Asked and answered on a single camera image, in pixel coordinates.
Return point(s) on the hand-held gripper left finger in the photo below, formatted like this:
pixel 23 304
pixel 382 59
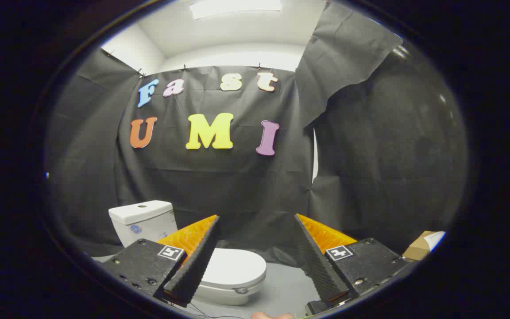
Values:
pixel 195 266

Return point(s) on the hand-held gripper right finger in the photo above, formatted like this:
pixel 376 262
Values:
pixel 321 266

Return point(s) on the white toilet tank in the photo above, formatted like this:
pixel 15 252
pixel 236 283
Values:
pixel 142 221

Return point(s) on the black backdrop cloth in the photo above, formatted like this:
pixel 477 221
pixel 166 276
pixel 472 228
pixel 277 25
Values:
pixel 237 186

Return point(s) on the brown cardboard box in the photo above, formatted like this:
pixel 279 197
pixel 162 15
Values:
pixel 418 249

